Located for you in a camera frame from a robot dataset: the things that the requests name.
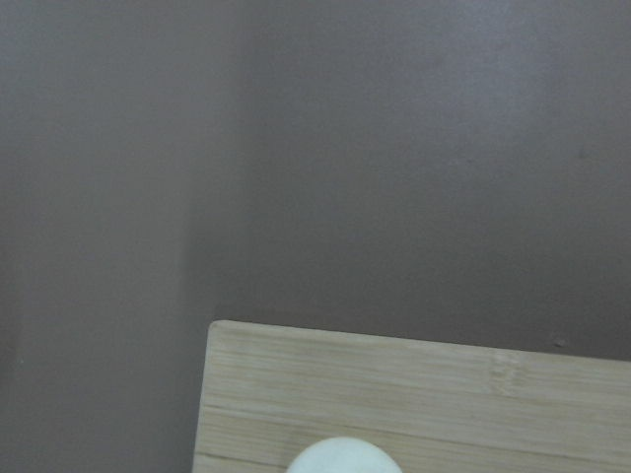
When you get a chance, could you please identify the white steamed bun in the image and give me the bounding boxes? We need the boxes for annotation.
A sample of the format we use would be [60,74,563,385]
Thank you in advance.
[286,437,402,473]

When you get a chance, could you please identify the bamboo cutting board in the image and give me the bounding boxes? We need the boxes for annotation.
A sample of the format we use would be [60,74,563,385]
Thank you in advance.
[193,320,630,472]

